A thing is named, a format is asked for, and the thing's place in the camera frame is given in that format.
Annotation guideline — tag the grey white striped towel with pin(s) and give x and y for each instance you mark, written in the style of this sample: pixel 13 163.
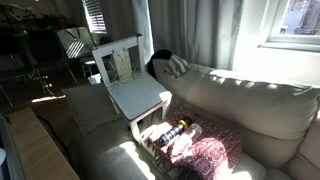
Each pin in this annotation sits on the grey white striped towel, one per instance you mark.
pixel 176 65

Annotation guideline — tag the metal folding chair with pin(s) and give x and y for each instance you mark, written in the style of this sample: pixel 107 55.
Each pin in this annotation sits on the metal folding chair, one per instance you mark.
pixel 75 43

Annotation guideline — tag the dark black chair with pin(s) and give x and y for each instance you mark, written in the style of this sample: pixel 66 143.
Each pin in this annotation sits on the dark black chair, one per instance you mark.
pixel 43 46

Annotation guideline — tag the black rounded object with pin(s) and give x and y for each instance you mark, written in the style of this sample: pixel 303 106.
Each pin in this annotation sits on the black rounded object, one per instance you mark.
pixel 156 60

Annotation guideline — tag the black yellow flashlight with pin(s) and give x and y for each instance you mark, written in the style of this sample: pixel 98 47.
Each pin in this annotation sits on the black yellow flashlight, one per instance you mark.
pixel 173 131

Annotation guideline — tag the clear plastic bottle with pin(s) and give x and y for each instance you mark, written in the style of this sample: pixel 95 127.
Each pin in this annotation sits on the clear plastic bottle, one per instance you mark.
pixel 192 131

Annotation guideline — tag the loose beige cushion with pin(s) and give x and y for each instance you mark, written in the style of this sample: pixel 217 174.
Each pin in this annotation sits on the loose beige cushion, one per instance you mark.
pixel 90 106

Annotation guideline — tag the grey curtain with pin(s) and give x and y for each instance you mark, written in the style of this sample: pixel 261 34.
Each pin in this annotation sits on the grey curtain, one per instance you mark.
pixel 200 30

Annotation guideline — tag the small round stool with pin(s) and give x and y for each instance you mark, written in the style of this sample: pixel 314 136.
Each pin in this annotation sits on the small round stool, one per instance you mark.
pixel 87 61

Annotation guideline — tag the red white patterned pillow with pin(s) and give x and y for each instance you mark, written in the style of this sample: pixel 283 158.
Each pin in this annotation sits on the red white patterned pillow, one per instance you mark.
pixel 213 153

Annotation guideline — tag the beige fabric sofa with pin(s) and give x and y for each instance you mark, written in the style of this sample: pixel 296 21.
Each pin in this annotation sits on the beige fabric sofa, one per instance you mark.
pixel 260 106

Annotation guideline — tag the light wooden table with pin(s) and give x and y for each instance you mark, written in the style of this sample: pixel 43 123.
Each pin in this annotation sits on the light wooden table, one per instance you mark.
pixel 36 150

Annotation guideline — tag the white framed window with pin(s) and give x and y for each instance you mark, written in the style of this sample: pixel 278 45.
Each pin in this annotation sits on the white framed window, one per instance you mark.
pixel 296 20

